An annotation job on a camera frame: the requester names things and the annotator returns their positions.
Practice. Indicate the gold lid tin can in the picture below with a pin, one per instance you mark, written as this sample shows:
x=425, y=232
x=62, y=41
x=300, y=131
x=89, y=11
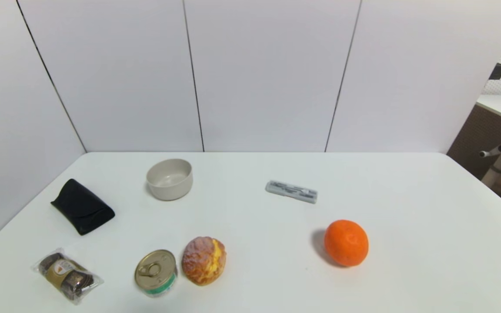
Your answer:
x=155, y=272

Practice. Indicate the clear wrapped cookie packet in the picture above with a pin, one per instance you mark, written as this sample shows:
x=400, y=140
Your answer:
x=66, y=274

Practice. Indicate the grey flat plastic case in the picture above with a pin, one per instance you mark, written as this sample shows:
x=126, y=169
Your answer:
x=292, y=191

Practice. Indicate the beige round bowl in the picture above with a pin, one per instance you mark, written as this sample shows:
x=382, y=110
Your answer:
x=170, y=184

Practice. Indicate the black wall mounted box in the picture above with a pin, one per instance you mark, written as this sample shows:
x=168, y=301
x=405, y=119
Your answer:
x=497, y=71

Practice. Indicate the golden bread bun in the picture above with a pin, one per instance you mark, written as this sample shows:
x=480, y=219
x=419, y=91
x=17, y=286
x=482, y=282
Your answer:
x=203, y=261

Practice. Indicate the brown perforated panel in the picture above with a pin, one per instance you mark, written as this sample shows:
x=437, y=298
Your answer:
x=472, y=139

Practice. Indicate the black glasses case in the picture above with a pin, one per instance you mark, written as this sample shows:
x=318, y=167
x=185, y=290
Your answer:
x=81, y=208

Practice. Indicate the orange fruit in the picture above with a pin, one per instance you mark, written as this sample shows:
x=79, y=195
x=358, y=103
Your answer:
x=346, y=243

